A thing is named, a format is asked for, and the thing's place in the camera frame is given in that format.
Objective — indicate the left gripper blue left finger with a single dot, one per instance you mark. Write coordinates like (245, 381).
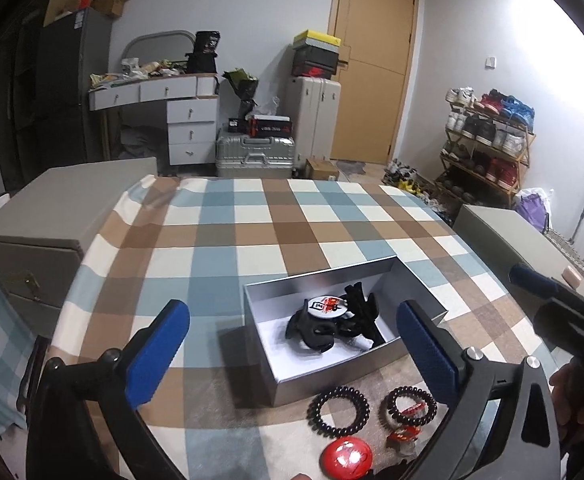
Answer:
(149, 353)

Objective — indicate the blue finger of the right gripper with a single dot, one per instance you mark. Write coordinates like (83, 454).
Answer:
(532, 281)

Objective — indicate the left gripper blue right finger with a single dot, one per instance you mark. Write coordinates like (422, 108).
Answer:
(434, 351)

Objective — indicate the red and clear hair clip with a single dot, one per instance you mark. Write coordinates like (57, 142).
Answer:
(404, 440)

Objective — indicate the red China flag badge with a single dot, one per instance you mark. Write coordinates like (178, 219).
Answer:
(347, 458)

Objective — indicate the white round badge red print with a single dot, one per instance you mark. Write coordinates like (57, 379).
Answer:
(326, 307)

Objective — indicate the black hair claw clip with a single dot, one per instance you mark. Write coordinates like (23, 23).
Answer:
(316, 334)

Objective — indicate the person right hand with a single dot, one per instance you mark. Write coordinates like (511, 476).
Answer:
(569, 411)

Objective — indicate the grey cabinet right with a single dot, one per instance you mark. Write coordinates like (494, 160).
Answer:
(502, 238)

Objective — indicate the purple bag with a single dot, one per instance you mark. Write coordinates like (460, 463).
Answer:
(534, 205)

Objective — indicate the wooden shoe rack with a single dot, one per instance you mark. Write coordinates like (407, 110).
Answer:
(489, 145)

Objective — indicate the plaid checkered tablecloth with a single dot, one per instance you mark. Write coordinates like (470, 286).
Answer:
(244, 255)

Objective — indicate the silver grey open box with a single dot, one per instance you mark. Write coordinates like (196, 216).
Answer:
(373, 290)

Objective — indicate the grey bedside cabinet left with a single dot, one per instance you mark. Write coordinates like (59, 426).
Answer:
(46, 229)

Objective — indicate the silver flat suitcase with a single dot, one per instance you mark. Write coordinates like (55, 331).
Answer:
(240, 156)

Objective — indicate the small cardboard box floor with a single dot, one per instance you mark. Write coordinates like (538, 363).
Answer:
(321, 170)

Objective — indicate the black red box on suitcase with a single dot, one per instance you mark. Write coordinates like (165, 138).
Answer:
(269, 126)

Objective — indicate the white dressing desk drawers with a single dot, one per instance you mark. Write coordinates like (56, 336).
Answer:
(190, 106)

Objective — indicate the white upright suitcase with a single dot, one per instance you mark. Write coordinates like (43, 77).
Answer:
(312, 104)

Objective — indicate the black flower bouquet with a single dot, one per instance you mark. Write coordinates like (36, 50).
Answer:
(244, 87)

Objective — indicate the red black Nike shoe box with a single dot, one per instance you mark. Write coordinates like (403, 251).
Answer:
(310, 70)

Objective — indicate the wooden door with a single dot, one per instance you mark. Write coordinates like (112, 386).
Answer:
(377, 43)

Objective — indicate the yellow shoe box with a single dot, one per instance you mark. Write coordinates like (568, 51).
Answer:
(311, 38)

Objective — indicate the black bag on desk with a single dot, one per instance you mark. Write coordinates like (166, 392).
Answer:
(202, 59)

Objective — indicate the grey arched mirror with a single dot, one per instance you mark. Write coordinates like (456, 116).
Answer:
(174, 45)

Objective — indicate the black refrigerator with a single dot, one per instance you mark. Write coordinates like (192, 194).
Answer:
(70, 51)

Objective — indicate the open cardboard box top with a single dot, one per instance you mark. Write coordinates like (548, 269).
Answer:
(110, 8)

